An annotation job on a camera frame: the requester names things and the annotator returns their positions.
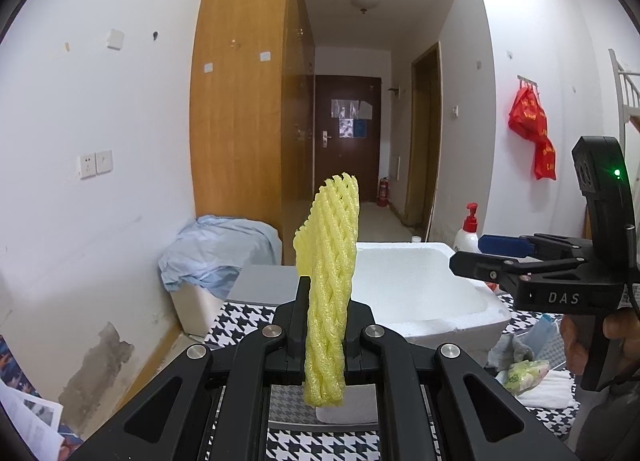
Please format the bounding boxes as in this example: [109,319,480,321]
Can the white wall socket pair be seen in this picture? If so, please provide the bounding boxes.
[78,150,114,179]

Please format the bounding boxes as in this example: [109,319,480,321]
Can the person right hand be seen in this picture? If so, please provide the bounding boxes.
[558,308,640,392]

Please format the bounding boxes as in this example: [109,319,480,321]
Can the metal bunk bed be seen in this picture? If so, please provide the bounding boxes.
[608,48,640,144]

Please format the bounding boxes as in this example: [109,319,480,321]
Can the ceiling lamp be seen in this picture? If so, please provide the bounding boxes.
[350,0,380,14]

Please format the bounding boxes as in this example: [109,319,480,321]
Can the green tissue pack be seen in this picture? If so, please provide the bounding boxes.
[502,360,550,396]

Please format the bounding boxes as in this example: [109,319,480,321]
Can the blue face mask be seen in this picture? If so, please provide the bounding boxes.
[523,314,561,359]

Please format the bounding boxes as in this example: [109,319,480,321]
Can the wooden wardrobe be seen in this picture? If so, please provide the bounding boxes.
[190,0,314,265]

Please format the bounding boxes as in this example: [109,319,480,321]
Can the red plastic bag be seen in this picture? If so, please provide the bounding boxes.
[508,85,556,180]

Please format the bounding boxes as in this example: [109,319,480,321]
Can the dark brown entrance door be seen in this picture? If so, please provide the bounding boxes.
[314,75,382,202]

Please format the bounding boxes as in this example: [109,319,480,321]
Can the white towel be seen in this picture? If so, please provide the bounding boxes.
[516,370,576,410]

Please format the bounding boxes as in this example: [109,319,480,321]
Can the papers on floor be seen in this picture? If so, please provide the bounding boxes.
[1,337,82,460]

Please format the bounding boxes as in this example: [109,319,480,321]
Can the white styrofoam box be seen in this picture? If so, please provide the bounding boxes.
[352,242,511,365]

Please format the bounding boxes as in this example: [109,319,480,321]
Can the red fire extinguisher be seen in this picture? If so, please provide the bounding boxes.
[376,177,390,207]

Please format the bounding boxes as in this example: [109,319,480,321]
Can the houndstooth table mat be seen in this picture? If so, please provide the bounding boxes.
[205,294,579,437]

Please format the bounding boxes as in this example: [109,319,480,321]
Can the light blue crumpled cloth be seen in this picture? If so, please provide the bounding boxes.
[158,215,282,299]

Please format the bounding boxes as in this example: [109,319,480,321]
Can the yellow foam net sleeve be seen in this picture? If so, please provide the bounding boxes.
[293,173,360,408]

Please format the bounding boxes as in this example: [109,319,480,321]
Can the white pump lotion bottle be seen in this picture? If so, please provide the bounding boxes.
[454,202,480,253]

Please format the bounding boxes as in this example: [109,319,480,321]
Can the grey sock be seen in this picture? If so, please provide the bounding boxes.
[486,333,535,371]

